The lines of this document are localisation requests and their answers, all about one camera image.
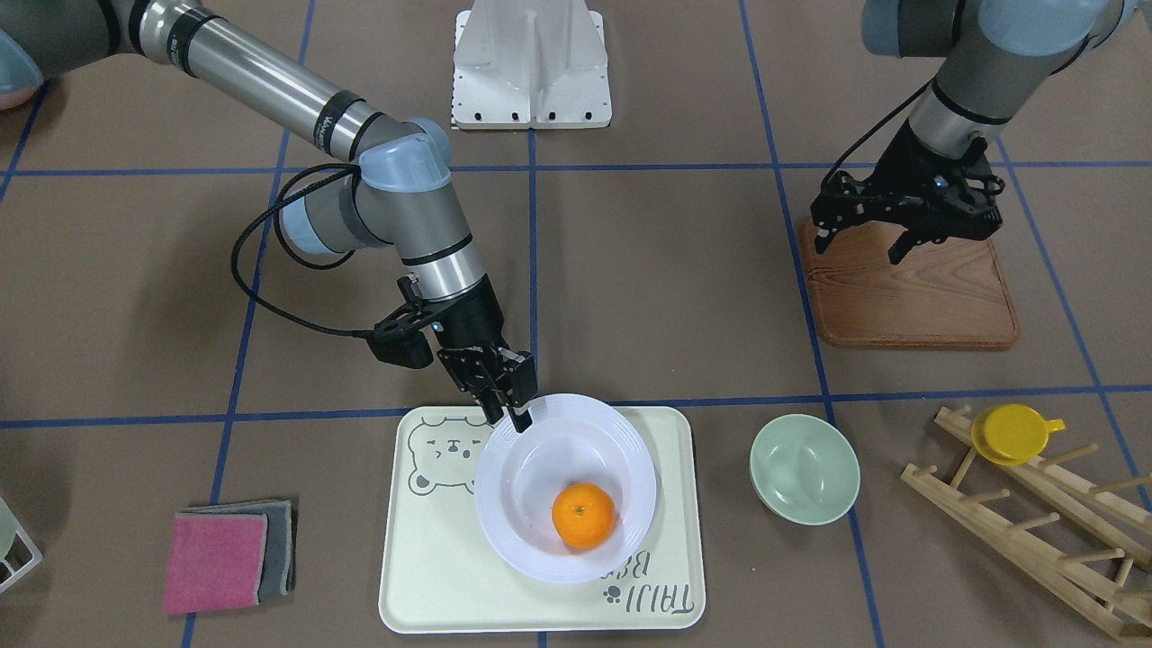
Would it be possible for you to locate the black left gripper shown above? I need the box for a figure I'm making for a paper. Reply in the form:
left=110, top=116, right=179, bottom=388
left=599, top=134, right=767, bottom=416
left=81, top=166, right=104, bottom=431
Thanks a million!
left=814, top=123, right=1005, bottom=266

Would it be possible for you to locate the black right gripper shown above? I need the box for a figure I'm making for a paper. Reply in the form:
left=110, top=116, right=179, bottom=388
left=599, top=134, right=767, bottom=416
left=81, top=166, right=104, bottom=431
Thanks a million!
left=429, top=274, right=538, bottom=432

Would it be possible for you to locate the white round plate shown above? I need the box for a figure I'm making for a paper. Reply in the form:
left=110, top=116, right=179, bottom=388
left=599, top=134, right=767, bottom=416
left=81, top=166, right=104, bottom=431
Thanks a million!
left=473, top=394, right=659, bottom=585

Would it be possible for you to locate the orange fruit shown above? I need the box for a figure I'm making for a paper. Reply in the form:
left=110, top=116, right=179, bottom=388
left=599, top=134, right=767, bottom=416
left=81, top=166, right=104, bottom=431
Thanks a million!
left=551, top=482, right=617, bottom=551

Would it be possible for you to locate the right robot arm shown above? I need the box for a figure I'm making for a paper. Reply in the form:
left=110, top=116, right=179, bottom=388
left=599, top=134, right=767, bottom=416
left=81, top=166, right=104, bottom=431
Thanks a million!
left=1, top=1, right=538, bottom=432

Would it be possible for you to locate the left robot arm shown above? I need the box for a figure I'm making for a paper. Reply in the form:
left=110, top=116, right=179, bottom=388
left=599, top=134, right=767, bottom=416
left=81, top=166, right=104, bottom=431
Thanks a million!
left=810, top=1, right=1139, bottom=264

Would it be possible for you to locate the cream bear tray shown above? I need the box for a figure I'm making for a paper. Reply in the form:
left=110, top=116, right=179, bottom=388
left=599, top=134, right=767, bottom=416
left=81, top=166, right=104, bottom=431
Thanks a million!
left=378, top=406, right=707, bottom=635

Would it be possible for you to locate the wooden cutting board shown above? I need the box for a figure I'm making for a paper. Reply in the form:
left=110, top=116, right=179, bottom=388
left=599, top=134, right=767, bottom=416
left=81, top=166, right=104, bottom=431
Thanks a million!
left=797, top=220, right=1021, bottom=351

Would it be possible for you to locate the yellow mug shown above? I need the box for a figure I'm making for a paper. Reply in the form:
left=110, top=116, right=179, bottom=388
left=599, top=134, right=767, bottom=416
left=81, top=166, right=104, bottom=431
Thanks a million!
left=968, top=404, right=1066, bottom=466

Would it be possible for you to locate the green bowl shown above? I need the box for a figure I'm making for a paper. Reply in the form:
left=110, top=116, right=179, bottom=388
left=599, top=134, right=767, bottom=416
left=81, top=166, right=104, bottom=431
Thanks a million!
left=749, top=414, right=861, bottom=527

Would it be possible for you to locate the grey cloth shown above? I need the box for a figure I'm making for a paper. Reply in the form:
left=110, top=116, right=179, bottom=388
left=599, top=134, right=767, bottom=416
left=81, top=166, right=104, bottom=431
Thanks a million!
left=180, top=499, right=293, bottom=605

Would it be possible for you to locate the pink cloth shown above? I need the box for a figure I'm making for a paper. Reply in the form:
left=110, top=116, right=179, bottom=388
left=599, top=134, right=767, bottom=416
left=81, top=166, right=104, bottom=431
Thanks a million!
left=162, top=513, right=267, bottom=616

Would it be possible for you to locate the wooden peg drying rack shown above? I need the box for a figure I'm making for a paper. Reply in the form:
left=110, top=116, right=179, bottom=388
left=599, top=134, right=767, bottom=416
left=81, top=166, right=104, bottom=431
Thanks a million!
left=900, top=407, right=1151, bottom=647

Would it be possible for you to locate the pink bowl with ice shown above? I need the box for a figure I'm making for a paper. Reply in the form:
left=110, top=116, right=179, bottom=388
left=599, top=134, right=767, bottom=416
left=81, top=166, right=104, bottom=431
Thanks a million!
left=0, top=81, right=50, bottom=112

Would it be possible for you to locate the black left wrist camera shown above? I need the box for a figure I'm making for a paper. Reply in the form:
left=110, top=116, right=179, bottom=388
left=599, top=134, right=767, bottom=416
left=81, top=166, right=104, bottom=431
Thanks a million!
left=810, top=171, right=867, bottom=224

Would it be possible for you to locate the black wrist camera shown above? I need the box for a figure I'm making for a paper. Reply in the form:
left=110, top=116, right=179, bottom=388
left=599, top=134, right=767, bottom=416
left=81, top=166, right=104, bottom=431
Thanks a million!
left=364, top=274, right=435, bottom=370
left=810, top=171, right=867, bottom=224

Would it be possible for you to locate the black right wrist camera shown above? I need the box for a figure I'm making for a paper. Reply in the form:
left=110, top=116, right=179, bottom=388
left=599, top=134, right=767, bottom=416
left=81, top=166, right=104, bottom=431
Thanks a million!
left=364, top=274, right=435, bottom=370

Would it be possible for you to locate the black camera cable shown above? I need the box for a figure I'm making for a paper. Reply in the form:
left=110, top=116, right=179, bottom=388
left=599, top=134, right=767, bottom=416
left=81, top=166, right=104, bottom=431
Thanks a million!
left=828, top=81, right=932, bottom=184
left=230, top=164, right=374, bottom=340

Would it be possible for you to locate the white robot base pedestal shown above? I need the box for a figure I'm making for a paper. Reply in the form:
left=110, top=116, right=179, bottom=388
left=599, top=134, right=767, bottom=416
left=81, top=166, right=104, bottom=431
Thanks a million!
left=450, top=1, right=613, bottom=131

